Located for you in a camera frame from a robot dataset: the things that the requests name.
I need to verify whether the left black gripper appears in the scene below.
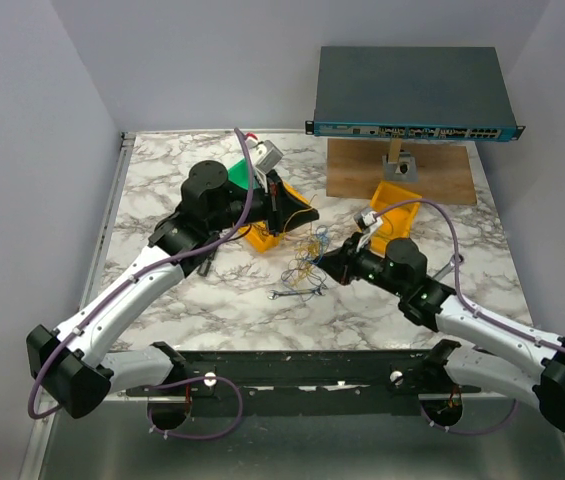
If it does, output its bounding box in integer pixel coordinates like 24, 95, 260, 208
208, 169, 318, 236

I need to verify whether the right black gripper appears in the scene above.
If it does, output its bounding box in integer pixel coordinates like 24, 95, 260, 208
313, 231, 406, 298

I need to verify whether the cable bundle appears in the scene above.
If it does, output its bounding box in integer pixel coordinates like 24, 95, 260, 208
279, 194, 333, 302

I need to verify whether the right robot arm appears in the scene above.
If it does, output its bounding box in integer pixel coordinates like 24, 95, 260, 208
316, 233, 565, 433

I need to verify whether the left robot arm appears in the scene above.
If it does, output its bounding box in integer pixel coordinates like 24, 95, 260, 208
26, 160, 319, 419

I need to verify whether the yellow bin beside green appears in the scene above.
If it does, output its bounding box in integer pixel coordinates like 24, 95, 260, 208
240, 182, 309, 253

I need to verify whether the green plastic bin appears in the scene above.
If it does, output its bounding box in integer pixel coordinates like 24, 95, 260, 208
228, 159, 259, 191

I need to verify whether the yellow bin right side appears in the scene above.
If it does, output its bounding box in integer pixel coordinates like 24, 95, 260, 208
369, 180, 424, 256

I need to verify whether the open-end silver wrench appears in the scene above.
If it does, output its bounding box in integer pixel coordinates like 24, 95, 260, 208
267, 286, 326, 301

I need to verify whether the wooden board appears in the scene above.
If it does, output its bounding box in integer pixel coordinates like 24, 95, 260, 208
326, 138, 477, 205

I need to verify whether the black T-shaped tool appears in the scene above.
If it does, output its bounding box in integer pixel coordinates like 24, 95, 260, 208
197, 250, 217, 278

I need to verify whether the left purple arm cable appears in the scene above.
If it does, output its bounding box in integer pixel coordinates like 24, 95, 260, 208
27, 127, 258, 441

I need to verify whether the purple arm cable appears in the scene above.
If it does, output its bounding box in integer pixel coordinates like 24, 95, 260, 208
27, 127, 258, 441
371, 198, 565, 435

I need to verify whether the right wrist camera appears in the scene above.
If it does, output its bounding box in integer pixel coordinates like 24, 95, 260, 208
354, 207, 383, 251

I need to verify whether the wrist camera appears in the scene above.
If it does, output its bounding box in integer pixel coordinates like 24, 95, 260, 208
354, 207, 383, 251
246, 132, 283, 184

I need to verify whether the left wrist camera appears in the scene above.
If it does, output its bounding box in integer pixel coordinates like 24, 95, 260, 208
246, 132, 283, 184

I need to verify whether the ratchet ring wrench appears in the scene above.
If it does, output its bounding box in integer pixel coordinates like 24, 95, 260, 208
432, 253, 464, 281

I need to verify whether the grey stand bracket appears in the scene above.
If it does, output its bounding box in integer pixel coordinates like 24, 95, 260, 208
382, 138, 418, 183

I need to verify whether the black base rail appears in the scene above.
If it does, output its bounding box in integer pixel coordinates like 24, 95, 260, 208
127, 340, 460, 420

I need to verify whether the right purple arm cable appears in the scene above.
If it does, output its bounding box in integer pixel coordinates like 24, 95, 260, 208
371, 198, 565, 435

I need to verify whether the network switch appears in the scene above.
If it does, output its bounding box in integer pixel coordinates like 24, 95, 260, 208
305, 46, 525, 142

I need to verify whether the aluminium frame rail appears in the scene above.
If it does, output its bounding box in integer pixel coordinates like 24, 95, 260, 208
16, 130, 138, 480

